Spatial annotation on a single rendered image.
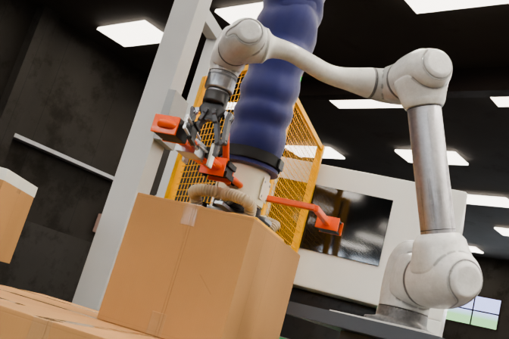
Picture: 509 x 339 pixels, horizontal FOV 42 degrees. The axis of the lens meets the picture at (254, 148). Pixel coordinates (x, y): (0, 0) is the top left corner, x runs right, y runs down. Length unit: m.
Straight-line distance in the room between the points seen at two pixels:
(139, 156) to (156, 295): 1.79
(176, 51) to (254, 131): 1.70
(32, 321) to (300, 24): 1.43
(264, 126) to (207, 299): 0.65
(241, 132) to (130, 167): 1.53
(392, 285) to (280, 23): 0.98
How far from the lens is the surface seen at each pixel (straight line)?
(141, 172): 3.70
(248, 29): 1.84
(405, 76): 2.03
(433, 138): 2.01
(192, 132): 1.77
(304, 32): 2.44
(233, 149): 2.27
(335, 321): 2.01
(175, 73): 3.85
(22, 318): 1.52
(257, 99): 2.32
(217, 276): 1.97
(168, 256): 2.04
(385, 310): 2.13
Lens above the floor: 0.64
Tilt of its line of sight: 15 degrees up
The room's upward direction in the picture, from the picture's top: 16 degrees clockwise
